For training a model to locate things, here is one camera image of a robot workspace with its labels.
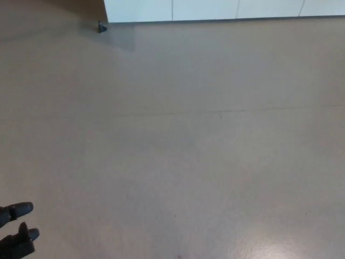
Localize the brown wooden side panel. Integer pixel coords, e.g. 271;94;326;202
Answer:
0;0;109;31

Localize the white locker cabinet body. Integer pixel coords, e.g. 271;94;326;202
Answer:
104;0;345;24

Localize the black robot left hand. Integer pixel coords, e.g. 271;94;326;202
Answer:
0;201;40;259

